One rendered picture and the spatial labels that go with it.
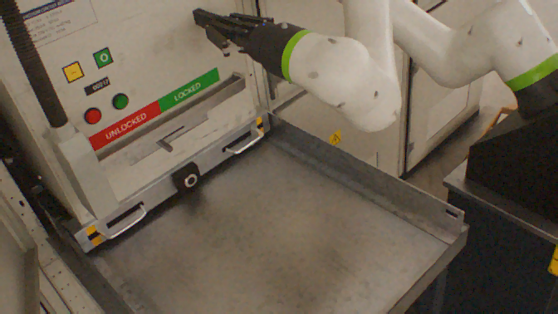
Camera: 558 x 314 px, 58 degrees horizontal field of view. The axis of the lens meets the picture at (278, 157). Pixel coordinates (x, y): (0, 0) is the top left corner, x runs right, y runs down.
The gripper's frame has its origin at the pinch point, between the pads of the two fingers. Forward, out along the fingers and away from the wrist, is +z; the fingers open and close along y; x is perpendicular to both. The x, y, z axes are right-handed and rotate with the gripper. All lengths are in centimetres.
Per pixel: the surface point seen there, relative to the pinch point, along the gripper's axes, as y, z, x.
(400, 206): 12, -39, -38
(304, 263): -12, -34, -38
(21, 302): -56, 2, -37
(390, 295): -7, -50, -38
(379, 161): 74, 13, -96
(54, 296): -50, 16, -55
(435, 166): 112, 9, -123
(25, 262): -51, 13, -39
